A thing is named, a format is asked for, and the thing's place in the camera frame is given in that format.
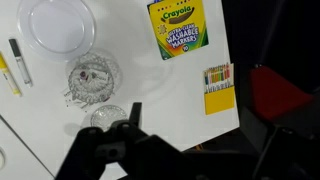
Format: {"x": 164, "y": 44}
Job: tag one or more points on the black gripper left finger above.
{"x": 135, "y": 113}

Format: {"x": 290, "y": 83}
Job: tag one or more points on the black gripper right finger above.
{"x": 255, "y": 130}

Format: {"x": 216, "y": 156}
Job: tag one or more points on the small cut glass bowl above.
{"x": 106, "y": 116}

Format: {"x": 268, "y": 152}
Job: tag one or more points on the open yellow marker box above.
{"x": 218, "y": 101}

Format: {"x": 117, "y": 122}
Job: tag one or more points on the large cut glass bowl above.
{"x": 90, "y": 90}

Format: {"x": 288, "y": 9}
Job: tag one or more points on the Crayola washable markers box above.
{"x": 178, "y": 30}

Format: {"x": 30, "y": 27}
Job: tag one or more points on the clear plastic plate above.
{"x": 56, "y": 26}

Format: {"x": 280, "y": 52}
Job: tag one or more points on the yellow marker pen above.
{"x": 8, "y": 78}

